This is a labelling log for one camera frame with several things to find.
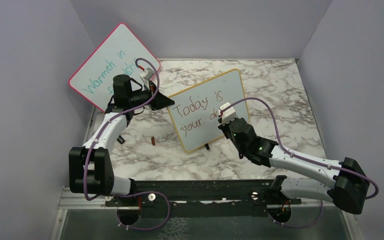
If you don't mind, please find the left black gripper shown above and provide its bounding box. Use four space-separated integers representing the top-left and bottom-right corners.
128 81 175 111

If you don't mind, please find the yellow framed whiteboard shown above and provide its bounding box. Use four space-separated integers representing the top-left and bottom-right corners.
167 68 246 153

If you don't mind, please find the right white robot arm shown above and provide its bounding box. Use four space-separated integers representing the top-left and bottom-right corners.
218 118 369 215

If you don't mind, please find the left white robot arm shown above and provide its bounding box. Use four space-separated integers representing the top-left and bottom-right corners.
68 73 175 206

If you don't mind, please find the pink framed whiteboard with writing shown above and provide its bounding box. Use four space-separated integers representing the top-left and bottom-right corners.
68 23 161 111

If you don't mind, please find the black pink-board stand foot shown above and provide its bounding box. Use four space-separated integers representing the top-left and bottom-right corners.
117 135 125 145

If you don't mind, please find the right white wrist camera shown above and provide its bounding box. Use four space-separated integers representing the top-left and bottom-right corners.
217 102 238 127

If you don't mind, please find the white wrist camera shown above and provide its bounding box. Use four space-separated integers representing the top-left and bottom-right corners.
217 102 238 127
139 67 155 86

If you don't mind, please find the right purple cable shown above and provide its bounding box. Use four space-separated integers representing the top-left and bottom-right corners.
220 97 380 229

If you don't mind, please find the purple cable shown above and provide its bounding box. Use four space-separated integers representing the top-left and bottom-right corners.
220 97 380 229
83 57 172 232

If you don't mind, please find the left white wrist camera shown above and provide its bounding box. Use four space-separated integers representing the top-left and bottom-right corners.
139 67 155 86

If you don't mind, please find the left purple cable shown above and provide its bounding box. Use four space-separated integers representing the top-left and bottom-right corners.
83 57 172 232

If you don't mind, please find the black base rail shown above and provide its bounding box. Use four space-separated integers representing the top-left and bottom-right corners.
105 179 301 222

